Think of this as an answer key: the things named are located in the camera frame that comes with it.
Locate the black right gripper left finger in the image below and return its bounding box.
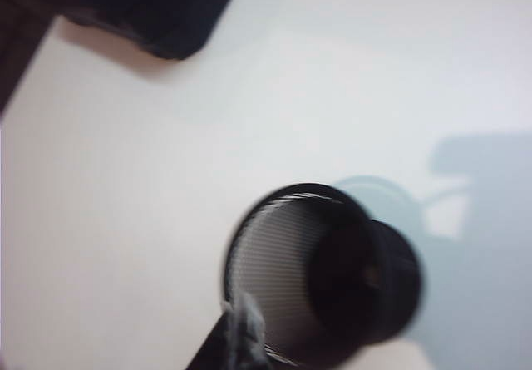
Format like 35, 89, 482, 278
185, 303, 236, 370

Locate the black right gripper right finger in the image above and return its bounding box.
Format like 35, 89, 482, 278
226, 289, 268, 370

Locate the black mesh basket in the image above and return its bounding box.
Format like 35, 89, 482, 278
222, 182, 426, 369

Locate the black plastic case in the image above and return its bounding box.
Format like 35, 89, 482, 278
53, 0, 247, 62

